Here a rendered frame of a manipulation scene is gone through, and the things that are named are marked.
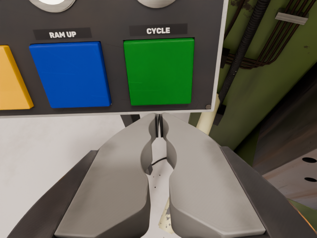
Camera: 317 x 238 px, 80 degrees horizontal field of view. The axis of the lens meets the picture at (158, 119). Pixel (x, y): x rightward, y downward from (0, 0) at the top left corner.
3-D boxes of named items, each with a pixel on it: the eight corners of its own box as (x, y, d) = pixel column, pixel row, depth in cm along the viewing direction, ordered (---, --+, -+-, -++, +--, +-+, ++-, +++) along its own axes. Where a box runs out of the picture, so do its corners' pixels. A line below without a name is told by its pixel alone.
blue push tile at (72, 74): (110, 107, 23) (97, 42, 20) (50, 109, 24) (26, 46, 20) (113, 100, 25) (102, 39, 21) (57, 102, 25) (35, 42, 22)
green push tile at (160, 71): (191, 104, 24) (195, 39, 20) (130, 106, 24) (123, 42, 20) (189, 98, 25) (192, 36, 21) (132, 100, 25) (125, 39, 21)
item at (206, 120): (174, 235, 50) (175, 236, 45) (156, 225, 51) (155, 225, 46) (220, 104, 68) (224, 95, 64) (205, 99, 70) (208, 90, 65)
